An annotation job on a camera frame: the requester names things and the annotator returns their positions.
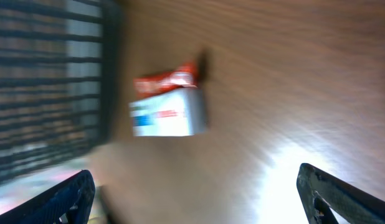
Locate red snack stick sachet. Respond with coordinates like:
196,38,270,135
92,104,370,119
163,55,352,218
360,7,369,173
133,62,199,98

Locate grey plastic mesh basket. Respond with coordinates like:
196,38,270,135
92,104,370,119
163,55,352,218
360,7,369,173
0,0,123,184

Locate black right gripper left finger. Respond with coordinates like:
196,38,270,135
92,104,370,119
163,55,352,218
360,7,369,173
0,170,95,224

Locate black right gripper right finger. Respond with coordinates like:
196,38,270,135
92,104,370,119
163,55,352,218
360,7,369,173
297,163,385,223

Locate white Panadol medicine box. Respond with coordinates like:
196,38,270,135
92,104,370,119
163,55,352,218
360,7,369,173
129,88,208,137

